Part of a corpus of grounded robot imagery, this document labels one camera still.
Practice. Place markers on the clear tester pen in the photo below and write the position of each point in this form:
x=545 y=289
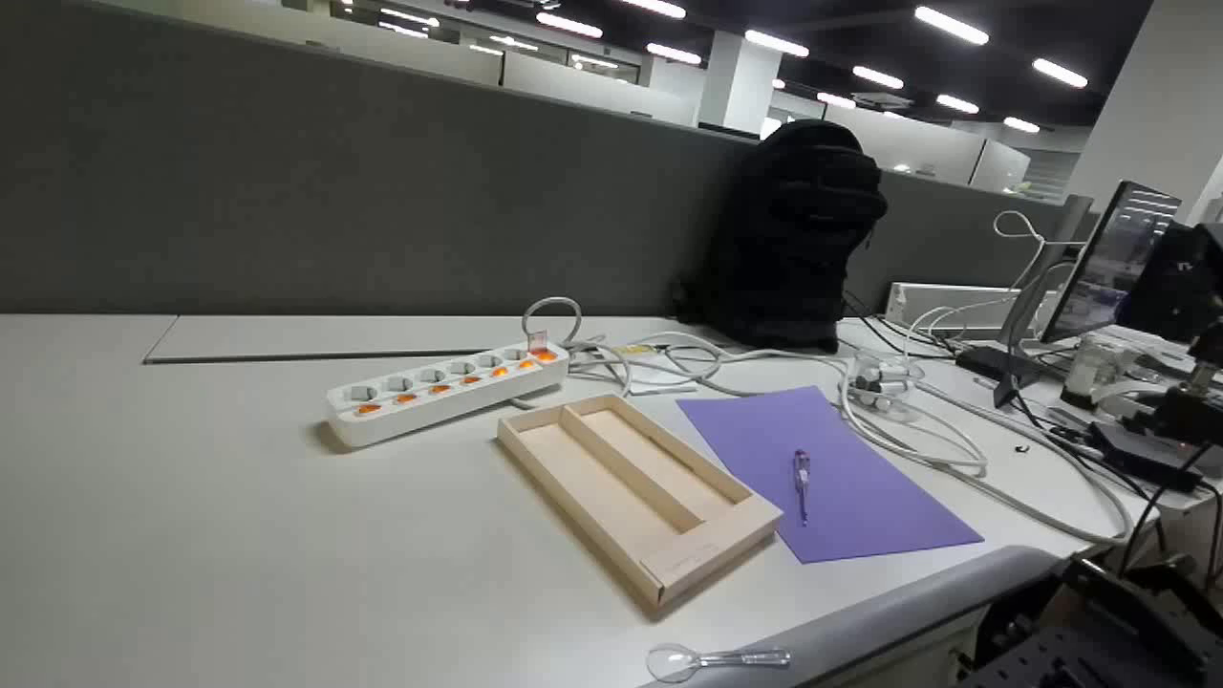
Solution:
x=799 y=479

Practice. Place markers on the shallow wooden divided box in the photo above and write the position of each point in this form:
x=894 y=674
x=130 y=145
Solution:
x=675 y=554

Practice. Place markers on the white rectangular device box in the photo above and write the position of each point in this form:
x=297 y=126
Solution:
x=949 y=306

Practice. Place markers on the white power strip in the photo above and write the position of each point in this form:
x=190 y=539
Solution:
x=432 y=389

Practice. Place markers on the black backpack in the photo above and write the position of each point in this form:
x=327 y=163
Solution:
x=797 y=232

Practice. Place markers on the clear plastic spoon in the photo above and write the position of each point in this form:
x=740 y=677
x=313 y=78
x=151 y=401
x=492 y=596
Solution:
x=670 y=661

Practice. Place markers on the ceiling light strip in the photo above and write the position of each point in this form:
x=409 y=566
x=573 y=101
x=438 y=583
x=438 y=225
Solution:
x=1059 y=74
x=949 y=25
x=571 y=25
x=778 y=45

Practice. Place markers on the gray office partition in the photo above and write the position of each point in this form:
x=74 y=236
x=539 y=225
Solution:
x=317 y=191

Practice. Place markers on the black monitor stand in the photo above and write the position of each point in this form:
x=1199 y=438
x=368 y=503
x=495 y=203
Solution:
x=1006 y=369

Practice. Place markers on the computer monitor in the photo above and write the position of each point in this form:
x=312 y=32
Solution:
x=1108 y=262

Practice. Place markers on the dark desk equipment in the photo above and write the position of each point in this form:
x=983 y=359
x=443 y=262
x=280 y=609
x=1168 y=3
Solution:
x=1180 y=280

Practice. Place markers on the black metal mounting frame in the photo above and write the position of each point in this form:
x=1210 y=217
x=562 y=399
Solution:
x=1095 y=633

